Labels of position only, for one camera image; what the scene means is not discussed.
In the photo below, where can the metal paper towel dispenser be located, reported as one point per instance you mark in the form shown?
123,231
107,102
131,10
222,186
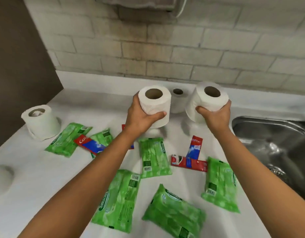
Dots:
142,3

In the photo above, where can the stainless steel sink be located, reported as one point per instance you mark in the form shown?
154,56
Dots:
279,146

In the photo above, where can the white countertop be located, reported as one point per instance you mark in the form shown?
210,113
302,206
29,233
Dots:
92,106

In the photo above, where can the person's right forearm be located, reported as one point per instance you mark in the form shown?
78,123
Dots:
261,190

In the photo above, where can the person's right hand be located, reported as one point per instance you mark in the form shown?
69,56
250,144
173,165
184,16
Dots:
217,118

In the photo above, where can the metal sink drain strainer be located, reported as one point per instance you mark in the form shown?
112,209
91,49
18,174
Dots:
279,174

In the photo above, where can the person's left hand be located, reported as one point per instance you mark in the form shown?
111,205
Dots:
140,118

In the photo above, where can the group of green wipe packets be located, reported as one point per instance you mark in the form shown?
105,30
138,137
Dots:
115,203
172,215
102,137

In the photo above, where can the brown cabinet panel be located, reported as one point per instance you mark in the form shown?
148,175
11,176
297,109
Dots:
18,71

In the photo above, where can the person's left forearm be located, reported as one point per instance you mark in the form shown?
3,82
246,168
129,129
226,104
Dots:
80,195

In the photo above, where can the group of white toilet rolls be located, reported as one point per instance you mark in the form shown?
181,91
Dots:
1,180
155,106

